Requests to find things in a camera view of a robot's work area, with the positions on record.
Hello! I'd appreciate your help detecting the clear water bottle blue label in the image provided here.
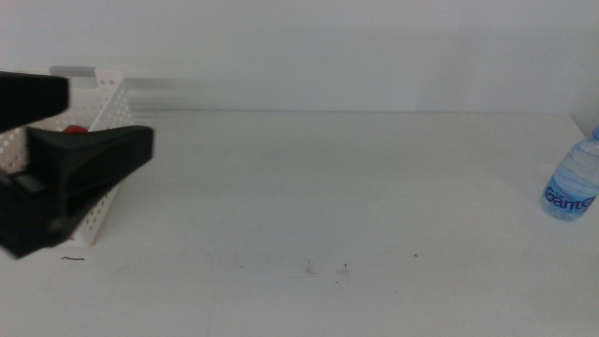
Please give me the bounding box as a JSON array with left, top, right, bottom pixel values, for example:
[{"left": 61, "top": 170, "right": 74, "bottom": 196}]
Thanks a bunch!
[{"left": 541, "top": 125, "right": 599, "bottom": 223}]

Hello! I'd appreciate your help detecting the white perforated plastic basket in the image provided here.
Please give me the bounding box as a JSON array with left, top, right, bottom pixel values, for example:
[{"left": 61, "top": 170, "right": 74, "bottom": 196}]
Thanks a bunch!
[{"left": 0, "top": 67, "right": 136, "bottom": 248}]

